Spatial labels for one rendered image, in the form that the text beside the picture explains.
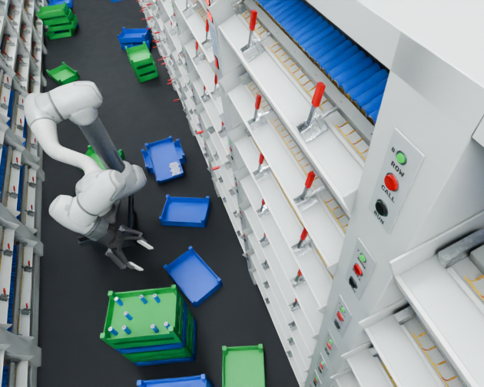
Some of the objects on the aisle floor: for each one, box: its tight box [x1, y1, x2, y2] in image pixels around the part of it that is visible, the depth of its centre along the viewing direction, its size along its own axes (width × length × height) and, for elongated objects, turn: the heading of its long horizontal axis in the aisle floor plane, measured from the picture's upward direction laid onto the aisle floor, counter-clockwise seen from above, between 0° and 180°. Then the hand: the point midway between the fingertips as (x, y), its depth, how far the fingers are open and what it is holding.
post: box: [213, 0, 257, 285], centre depth 136 cm, size 20×9×174 cm, turn 114°
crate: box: [222, 344, 265, 387], centre depth 165 cm, size 30×20×8 cm
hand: (142, 256), depth 147 cm, fingers open, 9 cm apart
